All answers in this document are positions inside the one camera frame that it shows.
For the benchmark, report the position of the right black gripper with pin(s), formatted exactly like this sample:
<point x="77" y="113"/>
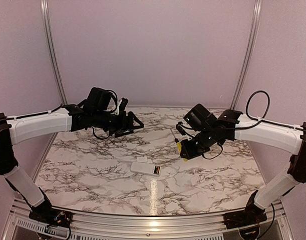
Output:
<point x="189" y="153"/>

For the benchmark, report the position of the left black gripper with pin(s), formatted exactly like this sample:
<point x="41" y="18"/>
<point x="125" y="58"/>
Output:
<point x="128" y="124"/>

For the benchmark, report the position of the yellow handled screwdriver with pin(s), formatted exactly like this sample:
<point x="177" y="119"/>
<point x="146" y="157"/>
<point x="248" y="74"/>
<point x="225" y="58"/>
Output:
<point x="178" y="144"/>

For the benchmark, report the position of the white battery cover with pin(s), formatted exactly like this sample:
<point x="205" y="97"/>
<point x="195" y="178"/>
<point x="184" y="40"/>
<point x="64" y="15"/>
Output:
<point x="142" y="159"/>

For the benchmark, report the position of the white remote control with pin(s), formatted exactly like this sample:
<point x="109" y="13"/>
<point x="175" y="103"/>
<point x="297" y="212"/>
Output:
<point x="143" y="168"/>

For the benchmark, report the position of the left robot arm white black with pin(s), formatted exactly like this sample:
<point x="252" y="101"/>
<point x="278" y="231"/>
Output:
<point x="101" y="109"/>

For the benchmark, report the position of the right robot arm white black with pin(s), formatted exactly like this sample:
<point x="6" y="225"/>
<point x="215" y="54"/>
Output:
<point x="235" y="125"/>

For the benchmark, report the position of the battery in remote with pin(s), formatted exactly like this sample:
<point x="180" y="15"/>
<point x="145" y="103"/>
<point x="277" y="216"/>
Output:
<point x="156" y="170"/>

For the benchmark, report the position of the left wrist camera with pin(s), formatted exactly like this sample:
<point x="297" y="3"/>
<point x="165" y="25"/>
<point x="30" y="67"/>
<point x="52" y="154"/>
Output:
<point x="122" y="104"/>

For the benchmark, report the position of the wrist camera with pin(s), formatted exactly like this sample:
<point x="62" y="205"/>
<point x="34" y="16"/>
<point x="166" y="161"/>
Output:
<point x="182" y="129"/>
<point x="122" y="104"/>

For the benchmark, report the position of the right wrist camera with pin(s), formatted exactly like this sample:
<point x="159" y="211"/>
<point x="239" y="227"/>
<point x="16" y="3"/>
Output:
<point x="182" y="129"/>

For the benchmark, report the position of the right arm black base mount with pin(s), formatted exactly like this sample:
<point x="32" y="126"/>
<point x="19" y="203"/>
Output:
<point x="242" y="218"/>

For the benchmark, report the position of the front aluminium rail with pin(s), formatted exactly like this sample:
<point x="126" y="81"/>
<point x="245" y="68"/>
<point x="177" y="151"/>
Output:
<point x="101" y="226"/>

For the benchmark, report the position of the right aluminium frame post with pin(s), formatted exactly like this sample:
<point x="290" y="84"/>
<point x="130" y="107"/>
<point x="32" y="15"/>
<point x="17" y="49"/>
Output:
<point x="248" y="54"/>

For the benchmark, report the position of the aluminium frame post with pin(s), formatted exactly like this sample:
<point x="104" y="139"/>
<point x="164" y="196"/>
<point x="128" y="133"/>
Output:
<point x="52" y="51"/>
<point x="248" y="54"/>

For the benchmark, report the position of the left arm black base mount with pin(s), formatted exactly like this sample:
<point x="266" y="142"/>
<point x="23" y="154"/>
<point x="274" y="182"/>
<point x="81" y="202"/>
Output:
<point x="54" y="217"/>

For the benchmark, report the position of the left aluminium frame post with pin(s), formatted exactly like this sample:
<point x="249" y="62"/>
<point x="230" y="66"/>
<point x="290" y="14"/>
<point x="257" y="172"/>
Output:
<point x="52" y="51"/>

